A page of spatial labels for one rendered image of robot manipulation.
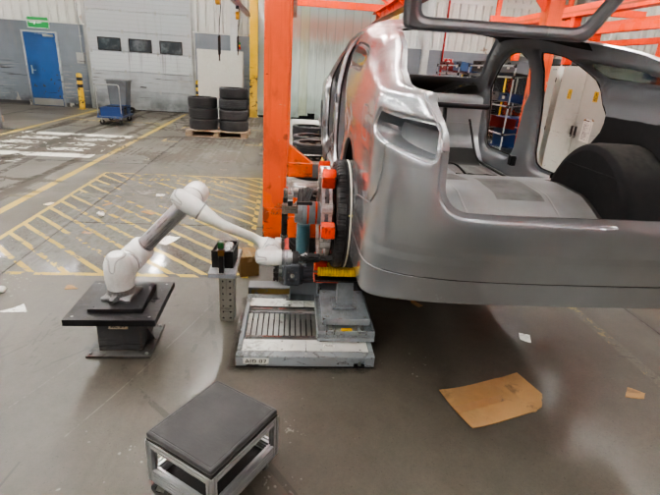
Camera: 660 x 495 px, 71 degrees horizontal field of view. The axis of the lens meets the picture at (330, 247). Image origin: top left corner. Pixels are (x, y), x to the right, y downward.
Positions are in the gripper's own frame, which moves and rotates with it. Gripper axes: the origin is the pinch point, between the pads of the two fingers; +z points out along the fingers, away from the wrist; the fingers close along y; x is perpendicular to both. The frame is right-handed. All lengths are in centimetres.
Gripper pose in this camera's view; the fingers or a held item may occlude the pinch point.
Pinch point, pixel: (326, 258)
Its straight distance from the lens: 271.9
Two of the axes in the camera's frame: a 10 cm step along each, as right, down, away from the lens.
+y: 0.9, -4.0, -9.1
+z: 10.0, 0.3, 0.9
